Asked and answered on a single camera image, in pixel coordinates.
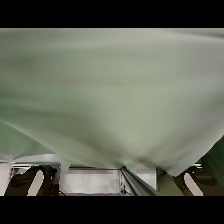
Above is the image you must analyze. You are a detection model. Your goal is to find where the pale green garment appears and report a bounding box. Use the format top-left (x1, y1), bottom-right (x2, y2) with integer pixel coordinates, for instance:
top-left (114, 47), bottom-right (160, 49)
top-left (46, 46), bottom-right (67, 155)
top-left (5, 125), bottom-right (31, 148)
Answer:
top-left (0, 27), bottom-right (224, 178)

